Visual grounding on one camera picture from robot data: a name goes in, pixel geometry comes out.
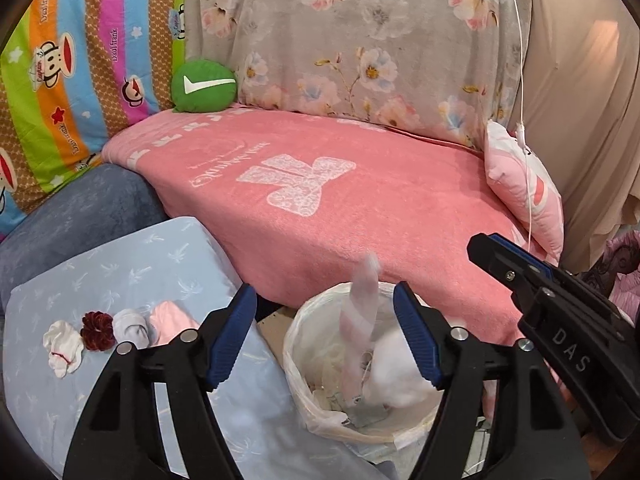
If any colourful monkey print blanket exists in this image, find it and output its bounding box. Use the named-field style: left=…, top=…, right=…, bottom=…
left=0, top=0, right=188, bottom=233

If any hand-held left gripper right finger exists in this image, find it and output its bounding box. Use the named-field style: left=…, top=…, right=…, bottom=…
left=392, top=280, right=588, bottom=480

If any light blue printed cloth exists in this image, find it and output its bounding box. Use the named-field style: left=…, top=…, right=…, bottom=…
left=2, top=216, right=396, bottom=480

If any beige curtain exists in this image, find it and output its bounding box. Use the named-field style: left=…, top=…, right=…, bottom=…
left=510, top=0, right=640, bottom=271

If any grey fabric piece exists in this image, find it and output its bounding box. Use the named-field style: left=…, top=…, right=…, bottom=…
left=335, top=392, right=391, bottom=428

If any pink ruffled cloth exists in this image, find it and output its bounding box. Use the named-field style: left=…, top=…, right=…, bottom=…
left=605, top=232, right=640, bottom=321

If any white cable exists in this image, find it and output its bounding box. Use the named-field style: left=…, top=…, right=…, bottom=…
left=505, top=0, right=533, bottom=251

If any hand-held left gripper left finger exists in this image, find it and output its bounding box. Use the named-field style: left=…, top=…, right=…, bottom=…
left=62, top=284, right=258, bottom=480

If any grey white sock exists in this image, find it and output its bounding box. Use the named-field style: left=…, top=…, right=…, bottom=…
left=112, top=308, right=151, bottom=348

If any small white cloth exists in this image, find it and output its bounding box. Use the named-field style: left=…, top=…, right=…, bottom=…
left=42, top=320, right=84, bottom=378

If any green round cushion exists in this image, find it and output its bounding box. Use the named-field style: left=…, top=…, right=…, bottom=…
left=171, top=59, right=238, bottom=112

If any blue-grey cushion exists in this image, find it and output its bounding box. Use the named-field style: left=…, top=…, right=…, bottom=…
left=0, top=164, right=166, bottom=311

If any beige cardboard piece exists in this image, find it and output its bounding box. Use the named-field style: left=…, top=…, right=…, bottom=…
left=257, top=305, right=296, bottom=356

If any white fluffy cloth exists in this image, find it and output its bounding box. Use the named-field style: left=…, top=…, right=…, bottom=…
left=362, top=320, right=443, bottom=408

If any white bin with plastic bag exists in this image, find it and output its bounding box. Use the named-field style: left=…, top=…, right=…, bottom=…
left=282, top=281, right=496, bottom=453

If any small pink cloth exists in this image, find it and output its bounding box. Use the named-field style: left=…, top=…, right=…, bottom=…
left=150, top=301, right=201, bottom=346

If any grey floral blanket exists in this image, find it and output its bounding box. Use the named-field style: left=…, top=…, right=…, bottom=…
left=185, top=0, right=533, bottom=148

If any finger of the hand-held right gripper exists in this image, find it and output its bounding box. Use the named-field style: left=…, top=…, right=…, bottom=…
left=467, top=232, right=566, bottom=311

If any dark red scrunchie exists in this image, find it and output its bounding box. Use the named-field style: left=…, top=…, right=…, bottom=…
left=81, top=311, right=117, bottom=351

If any pink blanket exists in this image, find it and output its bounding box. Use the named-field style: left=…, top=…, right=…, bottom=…
left=102, top=105, right=561, bottom=346

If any pink white striped sock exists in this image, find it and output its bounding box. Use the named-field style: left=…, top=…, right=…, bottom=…
left=339, top=252, right=381, bottom=401

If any pink and white pillow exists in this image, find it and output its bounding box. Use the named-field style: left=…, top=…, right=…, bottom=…
left=484, top=121, right=565, bottom=263

